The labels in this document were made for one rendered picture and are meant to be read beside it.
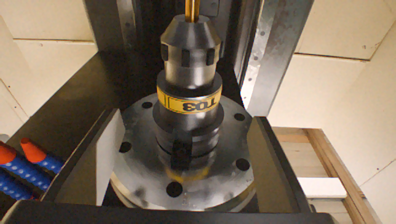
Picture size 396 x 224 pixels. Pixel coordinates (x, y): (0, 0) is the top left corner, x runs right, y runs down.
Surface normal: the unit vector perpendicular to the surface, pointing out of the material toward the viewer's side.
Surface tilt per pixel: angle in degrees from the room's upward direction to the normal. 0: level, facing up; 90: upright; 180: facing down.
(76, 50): 90
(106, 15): 90
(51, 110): 180
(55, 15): 90
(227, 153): 180
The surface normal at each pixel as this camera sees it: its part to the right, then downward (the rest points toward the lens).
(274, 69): -0.01, 0.66
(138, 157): 0.06, -0.75
